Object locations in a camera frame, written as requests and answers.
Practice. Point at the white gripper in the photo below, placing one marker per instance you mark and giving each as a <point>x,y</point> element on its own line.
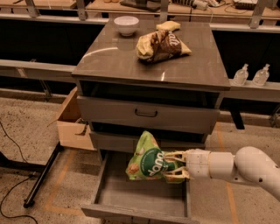
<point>197,164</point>

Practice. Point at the green rice chip bag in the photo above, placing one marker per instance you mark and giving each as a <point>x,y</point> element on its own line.
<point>148,162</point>

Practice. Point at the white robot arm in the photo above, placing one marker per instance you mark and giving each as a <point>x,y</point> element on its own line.
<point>248,166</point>

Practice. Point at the grey open bottom drawer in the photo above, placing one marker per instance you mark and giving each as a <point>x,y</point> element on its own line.
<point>117,198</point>

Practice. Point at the grey middle drawer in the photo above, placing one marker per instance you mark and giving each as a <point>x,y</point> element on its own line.
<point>123,143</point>

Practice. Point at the grey drawer cabinet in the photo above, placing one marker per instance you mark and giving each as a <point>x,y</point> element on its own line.
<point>110,69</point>

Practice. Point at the grey top drawer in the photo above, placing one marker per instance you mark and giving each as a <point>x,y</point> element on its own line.
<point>148,115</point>

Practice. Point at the brown chip bag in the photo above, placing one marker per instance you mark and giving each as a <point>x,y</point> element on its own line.
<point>160,45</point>

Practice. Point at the clear bottle left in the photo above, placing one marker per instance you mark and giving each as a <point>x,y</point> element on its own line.
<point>241,76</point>

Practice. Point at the cardboard box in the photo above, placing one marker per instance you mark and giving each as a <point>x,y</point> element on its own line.
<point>72,130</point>

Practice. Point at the yellow sponge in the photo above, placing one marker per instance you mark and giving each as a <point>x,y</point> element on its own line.
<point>169,26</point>

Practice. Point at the white bowl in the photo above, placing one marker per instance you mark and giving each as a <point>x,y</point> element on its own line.
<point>126,25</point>

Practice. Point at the black metal floor bar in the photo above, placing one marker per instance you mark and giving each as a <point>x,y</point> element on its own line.
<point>29,201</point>

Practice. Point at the grey metal shelf rail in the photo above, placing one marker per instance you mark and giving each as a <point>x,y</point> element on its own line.
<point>36,70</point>

